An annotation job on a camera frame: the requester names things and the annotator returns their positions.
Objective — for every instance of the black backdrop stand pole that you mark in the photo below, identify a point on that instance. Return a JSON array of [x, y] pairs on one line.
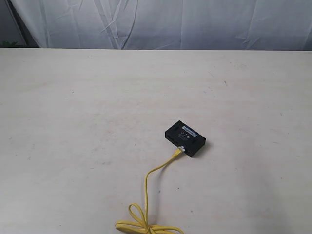
[[11, 26]]

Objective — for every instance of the black network switch box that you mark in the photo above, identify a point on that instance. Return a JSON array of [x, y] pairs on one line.
[[181, 135]]

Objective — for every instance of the white backdrop curtain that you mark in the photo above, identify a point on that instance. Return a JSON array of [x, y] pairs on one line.
[[169, 24]]

